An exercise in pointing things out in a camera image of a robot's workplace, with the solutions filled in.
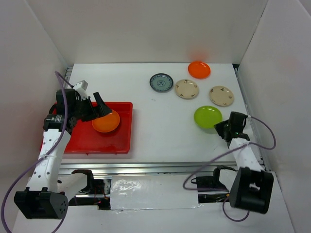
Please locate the white foil covered block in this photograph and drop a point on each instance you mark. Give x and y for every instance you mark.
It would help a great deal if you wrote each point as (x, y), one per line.
(151, 192)

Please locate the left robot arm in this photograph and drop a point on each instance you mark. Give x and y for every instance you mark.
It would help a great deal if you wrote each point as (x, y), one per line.
(45, 196)

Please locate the orange plate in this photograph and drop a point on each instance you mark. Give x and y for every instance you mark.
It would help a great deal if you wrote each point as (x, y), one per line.
(199, 70)
(107, 123)

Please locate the red plastic bin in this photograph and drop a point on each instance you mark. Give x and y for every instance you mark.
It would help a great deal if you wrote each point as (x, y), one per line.
(85, 139)

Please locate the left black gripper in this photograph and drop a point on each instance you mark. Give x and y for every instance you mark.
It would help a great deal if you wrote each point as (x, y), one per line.
(96, 111)

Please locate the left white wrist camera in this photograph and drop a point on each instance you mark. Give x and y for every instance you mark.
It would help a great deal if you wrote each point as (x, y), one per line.
(81, 88)

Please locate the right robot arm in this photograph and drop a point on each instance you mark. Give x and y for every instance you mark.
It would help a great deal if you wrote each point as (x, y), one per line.
(252, 187)

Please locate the blue floral plate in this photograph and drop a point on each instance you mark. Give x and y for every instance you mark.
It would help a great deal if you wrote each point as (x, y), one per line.
(161, 82)

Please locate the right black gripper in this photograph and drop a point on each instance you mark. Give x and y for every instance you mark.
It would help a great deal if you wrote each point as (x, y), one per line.
(218, 126)

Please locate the lime green plate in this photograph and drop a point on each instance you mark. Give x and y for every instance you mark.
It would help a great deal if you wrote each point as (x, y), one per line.
(207, 116)

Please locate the cream plate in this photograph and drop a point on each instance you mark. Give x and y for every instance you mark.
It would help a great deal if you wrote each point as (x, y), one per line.
(221, 96)
(186, 89)

